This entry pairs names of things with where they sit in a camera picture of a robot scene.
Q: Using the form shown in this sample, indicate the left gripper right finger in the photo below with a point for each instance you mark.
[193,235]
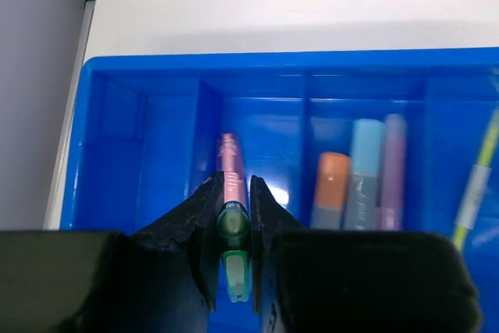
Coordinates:
[308,280]

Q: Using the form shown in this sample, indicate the blue-capped highlighter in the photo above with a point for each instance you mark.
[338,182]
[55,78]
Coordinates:
[361,205]

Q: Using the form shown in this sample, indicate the pink correction tape case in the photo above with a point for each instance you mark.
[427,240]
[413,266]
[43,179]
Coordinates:
[230,163]

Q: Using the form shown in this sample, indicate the purple highlighter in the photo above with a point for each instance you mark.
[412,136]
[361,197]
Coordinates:
[393,174]

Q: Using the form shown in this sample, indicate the blue compartment tray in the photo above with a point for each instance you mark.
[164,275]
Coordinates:
[146,127]

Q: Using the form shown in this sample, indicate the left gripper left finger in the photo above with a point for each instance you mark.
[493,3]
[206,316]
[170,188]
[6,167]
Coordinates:
[162,278]

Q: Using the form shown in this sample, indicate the orange-capped highlighter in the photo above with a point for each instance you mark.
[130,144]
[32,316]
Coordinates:
[330,190]

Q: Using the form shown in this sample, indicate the green correction tape case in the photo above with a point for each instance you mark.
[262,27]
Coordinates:
[233,231]

